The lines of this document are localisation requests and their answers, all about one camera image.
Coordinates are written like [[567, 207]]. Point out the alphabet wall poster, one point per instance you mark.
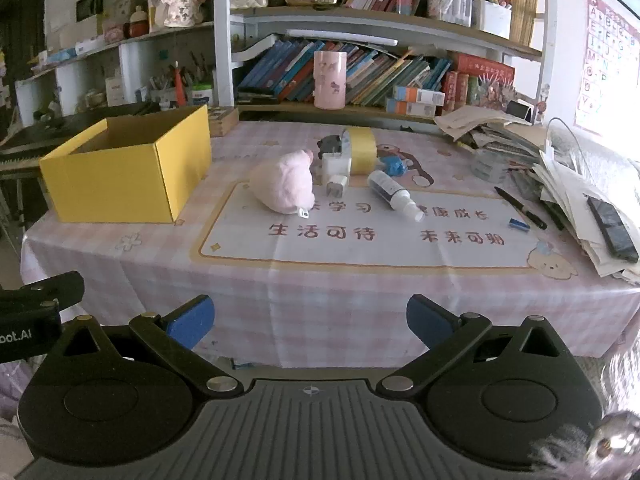
[[605, 65]]

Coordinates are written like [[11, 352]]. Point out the white spray bottle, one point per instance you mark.
[[392, 194]]

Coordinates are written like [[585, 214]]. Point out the grey toy car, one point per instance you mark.
[[330, 145]]

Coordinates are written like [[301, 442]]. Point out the yellow cardboard box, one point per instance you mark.
[[110, 185]]

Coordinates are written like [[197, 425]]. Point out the thick red book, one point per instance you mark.
[[482, 69]]

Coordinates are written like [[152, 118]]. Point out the black smartphone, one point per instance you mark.
[[612, 230]]

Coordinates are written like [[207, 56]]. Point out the blue packet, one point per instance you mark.
[[392, 166]]

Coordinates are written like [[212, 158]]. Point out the black piano keyboard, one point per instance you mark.
[[55, 132]]

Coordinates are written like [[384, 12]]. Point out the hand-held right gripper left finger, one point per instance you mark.
[[192, 321]]

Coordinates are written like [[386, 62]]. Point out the white bookshelf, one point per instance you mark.
[[222, 35]]

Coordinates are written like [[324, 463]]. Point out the small blue eraser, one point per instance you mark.
[[519, 224]]

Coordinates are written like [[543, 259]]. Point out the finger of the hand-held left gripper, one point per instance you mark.
[[45, 290]]

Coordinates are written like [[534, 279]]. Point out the clear marker holder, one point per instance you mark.
[[454, 7]]

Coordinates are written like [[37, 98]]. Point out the white pen holder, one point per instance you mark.
[[492, 20]]

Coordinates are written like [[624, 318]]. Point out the black pen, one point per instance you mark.
[[520, 207]]

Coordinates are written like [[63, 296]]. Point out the silver bell fluffy charm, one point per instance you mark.
[[615, 435]]

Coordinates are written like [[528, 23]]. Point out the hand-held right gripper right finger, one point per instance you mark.
[[426, 321]]

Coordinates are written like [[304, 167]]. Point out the pink and white doll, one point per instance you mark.
[[177, 2]]

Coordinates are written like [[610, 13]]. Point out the pile of loose papers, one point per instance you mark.
[[575, 200]]

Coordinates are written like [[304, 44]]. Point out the row of leaning books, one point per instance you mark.
[[380, 75]]

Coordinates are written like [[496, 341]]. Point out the white jar green lid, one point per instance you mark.
[[201, 97]]

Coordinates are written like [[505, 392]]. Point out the stack of yellow books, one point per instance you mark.
[[525, 10]]

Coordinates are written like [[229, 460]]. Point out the orange and white box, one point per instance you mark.
[[417, 95], [410, 108]]

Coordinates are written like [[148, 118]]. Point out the large white charger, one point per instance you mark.
[[334, 164]]

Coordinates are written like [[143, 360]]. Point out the pink plush toy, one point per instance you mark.
[[282, 180]]

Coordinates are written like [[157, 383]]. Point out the wooden chessboard box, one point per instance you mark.
[[222, 122]]

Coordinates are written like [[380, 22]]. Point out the pink printed cup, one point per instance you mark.
[[330, 80]]

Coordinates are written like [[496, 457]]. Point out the yellow tape roll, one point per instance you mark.
[[362, 152]]

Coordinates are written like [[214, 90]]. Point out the small red pot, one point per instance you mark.
[[139, 24]]

